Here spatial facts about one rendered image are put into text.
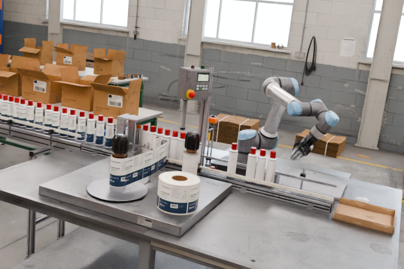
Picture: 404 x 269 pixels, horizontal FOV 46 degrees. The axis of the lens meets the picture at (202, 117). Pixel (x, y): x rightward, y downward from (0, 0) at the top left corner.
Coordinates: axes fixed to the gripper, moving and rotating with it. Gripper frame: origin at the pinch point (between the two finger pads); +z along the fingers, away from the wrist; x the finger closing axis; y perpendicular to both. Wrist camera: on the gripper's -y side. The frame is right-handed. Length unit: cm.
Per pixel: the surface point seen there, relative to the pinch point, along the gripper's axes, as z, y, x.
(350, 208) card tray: 1.3, 1.6, 42.4
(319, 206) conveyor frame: 6.2, 13.3, 26.4
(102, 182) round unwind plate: 53, 57, -71
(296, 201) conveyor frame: 13.9, 12.1, 16.1
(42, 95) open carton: 176, -115, -199
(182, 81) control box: 12, -9, -78
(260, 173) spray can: 18.1, 6.2, -8.3
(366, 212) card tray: -3.4, 2.8, 49.3
